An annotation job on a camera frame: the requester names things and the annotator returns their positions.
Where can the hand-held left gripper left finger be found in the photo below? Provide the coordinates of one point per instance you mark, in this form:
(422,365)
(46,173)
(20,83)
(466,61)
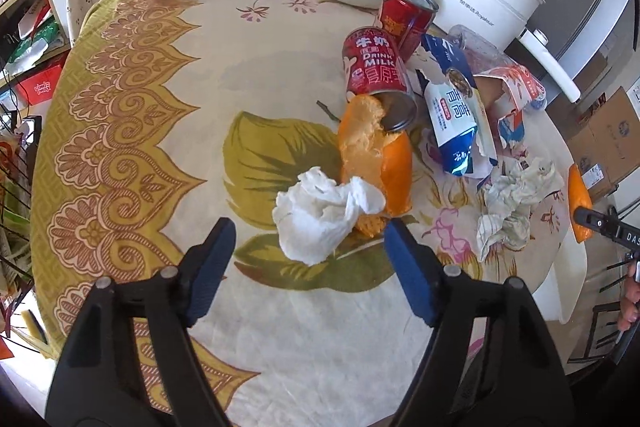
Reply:
(212,257)

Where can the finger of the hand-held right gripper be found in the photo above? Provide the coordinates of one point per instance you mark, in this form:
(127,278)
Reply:
(605,224)

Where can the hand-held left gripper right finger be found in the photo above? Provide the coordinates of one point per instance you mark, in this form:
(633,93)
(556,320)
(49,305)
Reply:
(407,262)

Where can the small orange peel piece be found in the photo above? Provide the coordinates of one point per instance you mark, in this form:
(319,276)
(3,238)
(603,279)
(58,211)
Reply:
(579,192)

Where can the printed paper wrapper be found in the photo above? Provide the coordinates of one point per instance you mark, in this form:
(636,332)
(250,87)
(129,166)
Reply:
(515,202)

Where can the large orange peel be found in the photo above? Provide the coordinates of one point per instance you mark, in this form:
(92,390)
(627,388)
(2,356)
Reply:
(395,167)

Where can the white tissue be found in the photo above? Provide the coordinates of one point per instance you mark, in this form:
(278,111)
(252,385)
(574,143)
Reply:
(320,217)

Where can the blue and white milk packet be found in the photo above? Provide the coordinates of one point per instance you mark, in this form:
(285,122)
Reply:
(457,127)

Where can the red and white torn packet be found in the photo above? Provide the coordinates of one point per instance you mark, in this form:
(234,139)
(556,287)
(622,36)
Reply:
(520,92)

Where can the red milk drink can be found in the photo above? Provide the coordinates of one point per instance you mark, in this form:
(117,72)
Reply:
(372,67)

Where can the person's right hand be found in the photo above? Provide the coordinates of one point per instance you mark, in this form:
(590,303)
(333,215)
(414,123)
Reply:
(631,307)

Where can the white chair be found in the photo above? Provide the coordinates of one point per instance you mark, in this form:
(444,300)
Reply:
(565,272)

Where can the floral tablecloth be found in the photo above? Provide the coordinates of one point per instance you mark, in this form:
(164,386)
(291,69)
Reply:
(200,57)

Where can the grey refrigerator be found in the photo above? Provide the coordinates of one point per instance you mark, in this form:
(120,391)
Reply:
(595,17)

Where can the clear plastic bottle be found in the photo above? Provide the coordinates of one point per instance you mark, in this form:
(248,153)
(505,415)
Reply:
(482,52)

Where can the red cardboard box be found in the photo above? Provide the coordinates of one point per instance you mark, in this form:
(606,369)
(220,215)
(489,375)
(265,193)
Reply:
(40,87)

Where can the red open tin can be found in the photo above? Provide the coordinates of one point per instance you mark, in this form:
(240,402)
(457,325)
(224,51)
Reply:
(405,14)

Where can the black metal frame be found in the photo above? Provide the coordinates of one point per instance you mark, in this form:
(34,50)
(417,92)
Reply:
(602,327)

